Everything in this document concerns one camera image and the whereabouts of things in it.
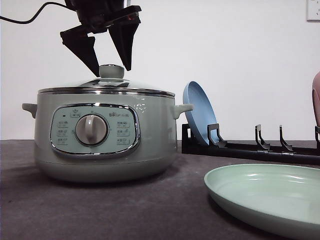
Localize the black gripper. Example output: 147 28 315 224
60 0 142 77

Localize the glass steamer lid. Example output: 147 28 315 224
38 64 175 97

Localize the green plate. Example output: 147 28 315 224
204 164 320 240

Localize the green electric steamer pot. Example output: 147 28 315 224
22 87 194 184

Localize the blue plate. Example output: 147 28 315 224
183 80 219 144

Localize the black plate rack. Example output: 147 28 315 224
181 123 320 166

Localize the pink plate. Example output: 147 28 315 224
312 72 320 127

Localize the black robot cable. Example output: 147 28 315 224
0 1 75 24

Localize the white wall socket right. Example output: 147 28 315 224
306 0 320 23

